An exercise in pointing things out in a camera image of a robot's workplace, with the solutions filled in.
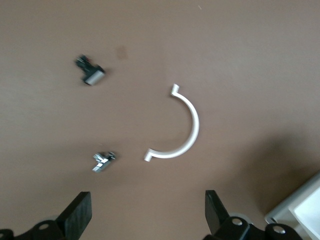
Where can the small silver button part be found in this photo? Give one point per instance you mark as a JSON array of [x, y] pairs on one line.
[[101, 162]]

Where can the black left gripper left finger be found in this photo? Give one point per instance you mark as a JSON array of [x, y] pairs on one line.
[[75, 217]]

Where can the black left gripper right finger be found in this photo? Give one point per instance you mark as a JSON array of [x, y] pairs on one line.
[[216, 217]]

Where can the white box corner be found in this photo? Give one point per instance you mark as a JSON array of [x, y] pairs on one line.
[[307, 212]]

